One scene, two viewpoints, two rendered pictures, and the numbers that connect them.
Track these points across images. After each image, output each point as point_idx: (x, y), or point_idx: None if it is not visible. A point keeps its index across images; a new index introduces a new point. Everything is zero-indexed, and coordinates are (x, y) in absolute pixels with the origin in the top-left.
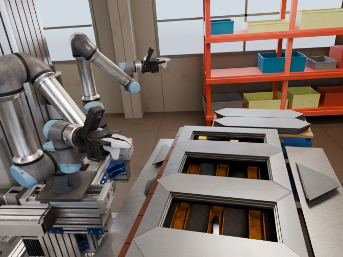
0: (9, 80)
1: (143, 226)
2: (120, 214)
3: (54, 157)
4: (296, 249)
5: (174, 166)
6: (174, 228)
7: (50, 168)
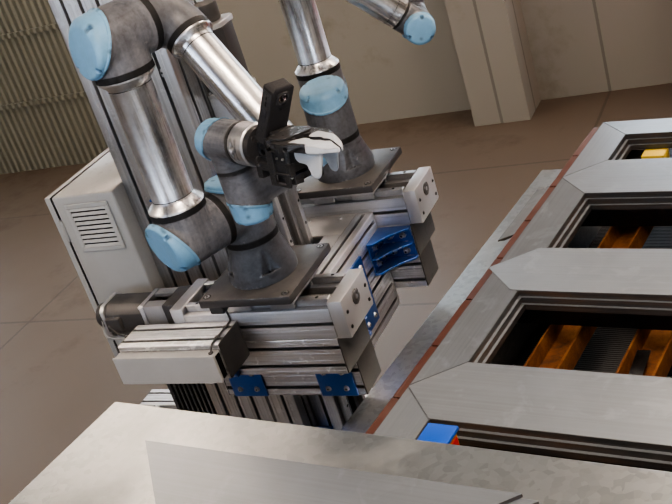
0: (129, 48)
1: (437, 362)
2: (403, 359)
3: (227, 207)
4: None
5: (544, 232)
6: None
7: (222, 230)
